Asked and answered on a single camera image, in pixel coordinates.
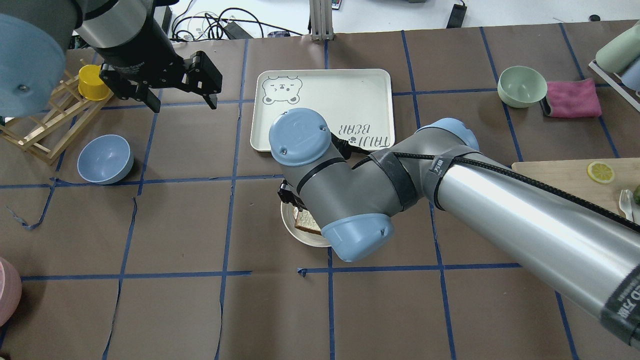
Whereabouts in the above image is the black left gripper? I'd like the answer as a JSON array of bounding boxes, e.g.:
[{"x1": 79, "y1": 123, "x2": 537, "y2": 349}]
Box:
[{"x1": 99, "y1": 20, "x2": 223, "y2": 114}]

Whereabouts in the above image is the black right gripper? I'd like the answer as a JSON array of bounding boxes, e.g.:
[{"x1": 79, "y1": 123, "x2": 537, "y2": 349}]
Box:
[{"x1": 278, "y1": 181, "x2": 307, "y2": 210}]

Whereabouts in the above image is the bread slice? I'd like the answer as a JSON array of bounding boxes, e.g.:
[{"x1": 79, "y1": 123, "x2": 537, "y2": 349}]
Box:
[{"x1": 292, "y1": 207, "x2": 322, "y2": 235}]

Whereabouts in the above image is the white round plate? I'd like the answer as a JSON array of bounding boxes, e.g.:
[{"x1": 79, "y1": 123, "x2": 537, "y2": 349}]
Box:
[{"x1": 279, "y1": 202, "x2": 330, "y2": 248}]

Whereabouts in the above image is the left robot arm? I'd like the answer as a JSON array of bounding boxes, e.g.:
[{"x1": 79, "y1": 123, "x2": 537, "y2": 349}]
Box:
[{"x1": 0, "y1": 0, "x2": 223, "y2": 117}]

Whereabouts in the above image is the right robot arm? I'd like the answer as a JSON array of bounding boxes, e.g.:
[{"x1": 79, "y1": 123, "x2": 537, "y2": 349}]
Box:
[{"x1": 269, "y1": 108, "x2": 640, "y2": 348}]

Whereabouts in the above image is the yellow cup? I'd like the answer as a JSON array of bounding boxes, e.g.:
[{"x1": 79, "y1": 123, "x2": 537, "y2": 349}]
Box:
[{"x1": 78, "y1": 64, "x2": 111, "y2": 101}]

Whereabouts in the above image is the black power adapter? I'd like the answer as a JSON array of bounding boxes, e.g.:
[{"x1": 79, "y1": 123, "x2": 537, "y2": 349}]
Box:
[{"x1": 222, "y1": 22, "x2": 253, "y2": 40}]

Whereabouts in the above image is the blue bowl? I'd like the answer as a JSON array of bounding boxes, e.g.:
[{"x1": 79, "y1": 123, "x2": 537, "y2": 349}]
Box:
[{"x1": 77, "y1": 134, "x2": 134, "y2": 185}]

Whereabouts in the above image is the white bear tray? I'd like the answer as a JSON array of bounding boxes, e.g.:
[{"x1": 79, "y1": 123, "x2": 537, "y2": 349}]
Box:
[{"x1": 250, "y1": 68, "x2": 396, "y2": 152}]

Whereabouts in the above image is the wooden cup rack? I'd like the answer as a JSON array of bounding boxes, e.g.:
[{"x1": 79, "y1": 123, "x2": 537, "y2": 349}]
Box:
[{"x1": 1, "y1": 71, "x2": 114, "y2": 165}]

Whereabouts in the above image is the pink bowl with ice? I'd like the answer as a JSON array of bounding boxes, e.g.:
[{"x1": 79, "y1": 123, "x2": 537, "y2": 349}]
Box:
[{"x1": 0, "y1": 257, "x2": 22, "y2": 326}]

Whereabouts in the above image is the green bowl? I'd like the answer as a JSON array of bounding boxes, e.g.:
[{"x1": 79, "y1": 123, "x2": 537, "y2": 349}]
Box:
[{"x1": 497, "y1": 65, "x2": 548, "y2": 109}]

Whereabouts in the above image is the wooden cutting board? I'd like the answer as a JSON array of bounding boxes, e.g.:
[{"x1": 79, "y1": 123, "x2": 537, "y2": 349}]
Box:
[{"x1": 511, "y1": 157, "x2": 640, "y2": 217}]

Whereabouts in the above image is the pink cloth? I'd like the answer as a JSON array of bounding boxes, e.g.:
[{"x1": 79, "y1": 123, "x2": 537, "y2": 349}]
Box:
[{"x1": 540, "y1": 78, "x2": 602, "y2": 119}]

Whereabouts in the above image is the lemon slice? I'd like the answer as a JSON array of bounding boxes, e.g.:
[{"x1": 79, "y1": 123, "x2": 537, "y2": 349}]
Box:
[{"x1": 586, "y1": 161, "x2": 616, "y2": 184}]

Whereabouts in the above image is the white plastic fork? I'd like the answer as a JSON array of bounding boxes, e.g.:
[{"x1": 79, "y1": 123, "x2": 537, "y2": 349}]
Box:
[{"x1": 618, "y1": 189, "x2": 634, "y2": 223}]

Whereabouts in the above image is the green avocado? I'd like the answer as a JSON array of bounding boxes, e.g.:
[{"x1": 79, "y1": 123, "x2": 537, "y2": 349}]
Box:
[{"x1": 631, "y1": 185, "x2": 640, "y2": 206}]

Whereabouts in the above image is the green cup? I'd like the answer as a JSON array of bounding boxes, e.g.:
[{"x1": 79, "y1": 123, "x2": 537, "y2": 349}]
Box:
[{"x1": 595, "y1": 22, "x2": 640, "y2": 73}]

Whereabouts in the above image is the blue cup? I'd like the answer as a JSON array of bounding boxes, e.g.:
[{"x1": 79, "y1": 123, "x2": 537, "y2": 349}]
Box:
[{"x1": 621, "y1": 58, "x2": 640, "y2": 92}]

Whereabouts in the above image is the aluminium frame post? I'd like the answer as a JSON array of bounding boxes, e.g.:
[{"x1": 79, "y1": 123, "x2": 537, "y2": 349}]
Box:
[{"x1": 308, "y1": 0, "x2": 335, "y2": 42}]

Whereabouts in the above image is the white wire cup rack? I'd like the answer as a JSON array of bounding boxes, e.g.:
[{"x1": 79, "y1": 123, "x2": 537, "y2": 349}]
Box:
[{"x1": 589, "y1": 59, "x2": 640, "y2": 112}]

